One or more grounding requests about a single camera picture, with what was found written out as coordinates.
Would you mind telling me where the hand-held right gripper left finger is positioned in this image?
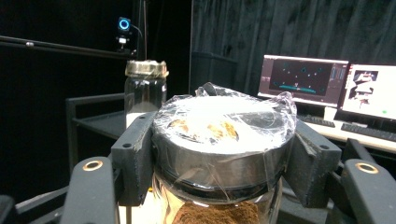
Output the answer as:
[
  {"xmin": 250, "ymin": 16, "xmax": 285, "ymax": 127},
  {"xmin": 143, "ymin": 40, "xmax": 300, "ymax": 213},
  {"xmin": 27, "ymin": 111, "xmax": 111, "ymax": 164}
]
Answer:
[{"xmin": 110, "ymin": 110, "xmax": 158, "ymax": 207}]

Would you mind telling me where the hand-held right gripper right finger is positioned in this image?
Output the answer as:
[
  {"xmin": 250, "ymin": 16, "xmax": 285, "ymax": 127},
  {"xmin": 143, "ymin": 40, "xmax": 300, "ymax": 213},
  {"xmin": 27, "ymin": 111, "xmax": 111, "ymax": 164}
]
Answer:
[{"xmin": 280, "ymin": 119, "xmax": 343, "ymax": 209}]

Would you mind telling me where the glass jar of brown powder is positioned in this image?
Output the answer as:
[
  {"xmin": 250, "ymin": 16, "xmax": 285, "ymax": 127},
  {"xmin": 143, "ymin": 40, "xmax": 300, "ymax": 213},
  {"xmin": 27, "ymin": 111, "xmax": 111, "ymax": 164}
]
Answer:
[{"xmin": 150, "ymin": 92, "xmax": 297, "ymax": 224}]

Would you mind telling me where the plastic-wrapped black jar lid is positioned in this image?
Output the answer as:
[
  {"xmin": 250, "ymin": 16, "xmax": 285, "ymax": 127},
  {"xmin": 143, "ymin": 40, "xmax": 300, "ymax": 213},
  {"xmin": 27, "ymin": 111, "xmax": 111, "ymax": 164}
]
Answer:
[{"xmin": 152, "ymin": 81, "xmax": 298, "ymax": 200}]

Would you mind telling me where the small black keyboard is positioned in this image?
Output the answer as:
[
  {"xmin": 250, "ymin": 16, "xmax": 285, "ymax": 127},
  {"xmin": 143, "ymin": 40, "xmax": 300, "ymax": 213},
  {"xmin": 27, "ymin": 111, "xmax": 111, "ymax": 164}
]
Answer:
[{"xmin": 296, "ymin": 114, "xmax": 337, "ymax": 129}]

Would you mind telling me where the black metal rack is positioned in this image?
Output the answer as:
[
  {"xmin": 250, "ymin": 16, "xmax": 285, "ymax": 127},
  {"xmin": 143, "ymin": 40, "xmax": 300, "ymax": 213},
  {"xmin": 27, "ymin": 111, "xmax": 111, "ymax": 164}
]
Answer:
[{"xmin": 64, "ymin": 92, "xmax": 157, "ymax": 175}]

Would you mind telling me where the gold-lidded glass jar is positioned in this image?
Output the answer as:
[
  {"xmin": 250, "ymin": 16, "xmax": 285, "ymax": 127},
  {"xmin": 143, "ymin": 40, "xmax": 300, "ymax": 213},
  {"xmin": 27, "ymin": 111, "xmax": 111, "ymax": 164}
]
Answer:
[{"xmin": 123, "ymin": 59, "xmax": 170, "ymax": 129}]

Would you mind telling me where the long black keyboard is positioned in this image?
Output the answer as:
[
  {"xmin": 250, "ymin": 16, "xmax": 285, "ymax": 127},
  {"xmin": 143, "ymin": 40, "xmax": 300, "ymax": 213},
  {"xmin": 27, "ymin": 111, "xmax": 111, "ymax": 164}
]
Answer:
[{"xmin": 340, "ymin": 122, "xmax": 396, "ymax": 143}]

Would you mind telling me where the monitor with dark screen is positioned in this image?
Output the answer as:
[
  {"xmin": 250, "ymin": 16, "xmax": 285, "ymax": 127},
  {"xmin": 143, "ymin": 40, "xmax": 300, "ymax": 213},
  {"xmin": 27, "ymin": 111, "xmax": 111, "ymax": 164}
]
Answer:
[{"xmin": 257, "ymin": 54, "xmax": 350, "ymax": 108}]

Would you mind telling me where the monitor with white screen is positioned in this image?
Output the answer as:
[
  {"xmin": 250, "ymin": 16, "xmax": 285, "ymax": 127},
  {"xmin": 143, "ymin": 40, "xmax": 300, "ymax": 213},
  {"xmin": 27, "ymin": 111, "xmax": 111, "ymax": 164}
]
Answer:
[{"xmin": 338, "ymin": 63, "xmax": 396, "ymax": 121}]

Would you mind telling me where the black boom pole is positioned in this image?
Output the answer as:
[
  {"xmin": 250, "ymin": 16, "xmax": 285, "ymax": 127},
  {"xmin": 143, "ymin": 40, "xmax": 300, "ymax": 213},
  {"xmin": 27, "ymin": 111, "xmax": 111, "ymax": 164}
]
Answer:
[{"xmin": 0, "ymin": 35, "xmax": 138, "ymax": 61}]

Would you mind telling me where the dark curtain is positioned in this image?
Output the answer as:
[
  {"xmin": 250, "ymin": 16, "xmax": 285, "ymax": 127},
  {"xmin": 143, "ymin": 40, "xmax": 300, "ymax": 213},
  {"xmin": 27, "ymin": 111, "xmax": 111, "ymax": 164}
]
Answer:
[{"xmin": 191, "ymin": 0, "xmax": 396, "ymax": 98}]

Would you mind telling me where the black webcam cable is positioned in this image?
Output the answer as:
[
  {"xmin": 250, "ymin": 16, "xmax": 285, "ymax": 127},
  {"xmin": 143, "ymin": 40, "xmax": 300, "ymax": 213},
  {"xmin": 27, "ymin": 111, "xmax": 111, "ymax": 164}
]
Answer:
[{"xmin": 130, "ymin": 23, "xmax": 148, "ymax": 61}]

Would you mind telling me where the black webcam with blue ring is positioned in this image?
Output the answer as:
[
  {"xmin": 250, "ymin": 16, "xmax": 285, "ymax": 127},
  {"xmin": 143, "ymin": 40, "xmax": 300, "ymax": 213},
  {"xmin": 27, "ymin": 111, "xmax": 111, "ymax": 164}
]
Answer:
[{"xmin": 115, "ymin": 16, "xmax": 138, "ymax": 56}]

